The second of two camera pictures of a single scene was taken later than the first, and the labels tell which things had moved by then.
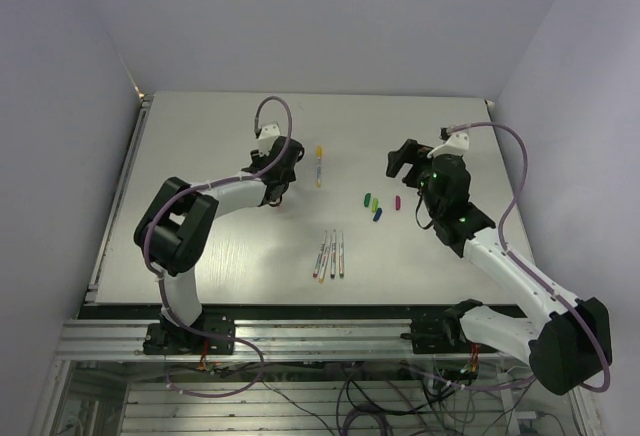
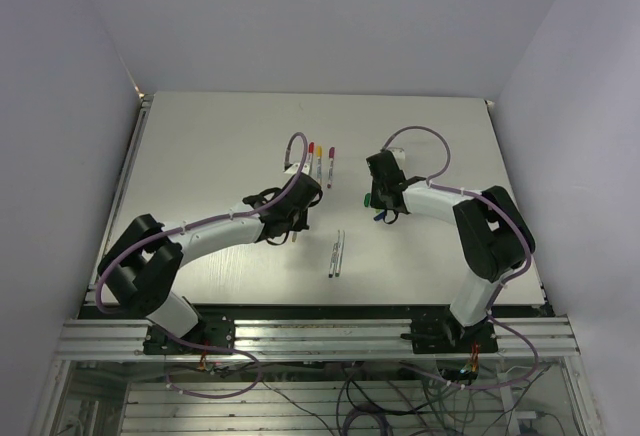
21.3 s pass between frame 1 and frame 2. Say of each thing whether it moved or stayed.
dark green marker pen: stayed
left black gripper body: moved
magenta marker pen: moved
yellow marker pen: stayed
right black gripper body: moved
